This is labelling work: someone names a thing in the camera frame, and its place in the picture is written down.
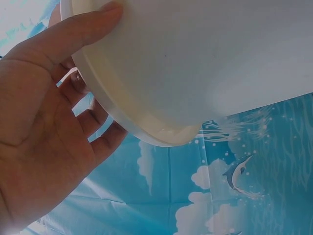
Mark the person's left thumb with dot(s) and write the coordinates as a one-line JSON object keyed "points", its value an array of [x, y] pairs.
{"points": [[83, 31]]}

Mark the white plastic tub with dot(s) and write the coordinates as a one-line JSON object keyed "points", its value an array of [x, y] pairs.
{"points": [[183, 61]]}

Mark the person's left hand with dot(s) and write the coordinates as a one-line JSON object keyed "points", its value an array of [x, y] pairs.
{"points": [[31, 127]]}

